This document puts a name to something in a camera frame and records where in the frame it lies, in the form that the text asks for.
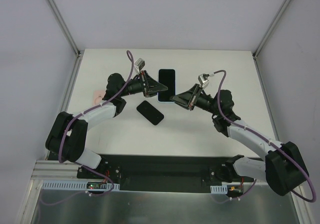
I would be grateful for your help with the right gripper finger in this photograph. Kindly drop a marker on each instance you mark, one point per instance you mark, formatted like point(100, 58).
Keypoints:
point(185, 96)
point(185, 104)

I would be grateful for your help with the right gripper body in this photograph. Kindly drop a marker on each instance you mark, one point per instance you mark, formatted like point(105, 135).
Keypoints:
point(194, 97)

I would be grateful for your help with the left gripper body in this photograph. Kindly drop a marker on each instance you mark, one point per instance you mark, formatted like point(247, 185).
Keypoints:
point(145, 84)

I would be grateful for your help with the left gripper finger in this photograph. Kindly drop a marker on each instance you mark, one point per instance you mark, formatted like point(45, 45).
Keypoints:
point(149, 93)
point(154, 85)

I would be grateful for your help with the phone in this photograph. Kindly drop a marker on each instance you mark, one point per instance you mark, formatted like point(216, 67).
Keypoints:
point(167, 77)

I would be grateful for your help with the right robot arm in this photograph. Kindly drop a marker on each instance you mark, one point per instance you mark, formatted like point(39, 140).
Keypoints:
point(281, 164)

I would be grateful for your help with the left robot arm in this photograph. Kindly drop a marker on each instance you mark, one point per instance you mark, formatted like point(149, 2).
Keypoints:
point(67, 137)

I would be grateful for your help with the black phone case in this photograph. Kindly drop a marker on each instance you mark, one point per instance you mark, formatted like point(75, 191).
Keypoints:
point(150, 113)

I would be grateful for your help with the pink phone case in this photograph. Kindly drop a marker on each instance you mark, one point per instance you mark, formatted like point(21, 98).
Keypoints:
point(98, 96)

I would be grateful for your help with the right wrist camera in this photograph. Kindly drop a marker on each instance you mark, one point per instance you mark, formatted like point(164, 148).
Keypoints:
point(203, 80)

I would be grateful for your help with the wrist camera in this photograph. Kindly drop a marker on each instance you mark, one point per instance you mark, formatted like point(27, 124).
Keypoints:
point(139, 64)
point(203, 80)

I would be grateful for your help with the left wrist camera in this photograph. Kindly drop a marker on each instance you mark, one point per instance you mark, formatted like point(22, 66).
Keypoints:
point(139, 64)

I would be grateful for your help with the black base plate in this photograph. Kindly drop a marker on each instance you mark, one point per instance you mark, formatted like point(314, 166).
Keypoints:
point(143, 173)

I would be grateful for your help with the right white cable duct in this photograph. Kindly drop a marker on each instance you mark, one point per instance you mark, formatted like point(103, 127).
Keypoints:
point(219, 189)

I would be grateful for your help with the white cable duct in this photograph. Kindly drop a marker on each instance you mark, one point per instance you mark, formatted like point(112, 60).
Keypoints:
point(70, 185)
point(219, 189)

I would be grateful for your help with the aluminium frame rail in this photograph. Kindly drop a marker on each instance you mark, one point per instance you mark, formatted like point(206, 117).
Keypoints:
point(53, 170)

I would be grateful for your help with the left white cable duct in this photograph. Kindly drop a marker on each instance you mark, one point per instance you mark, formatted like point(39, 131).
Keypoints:
point(70, 185)

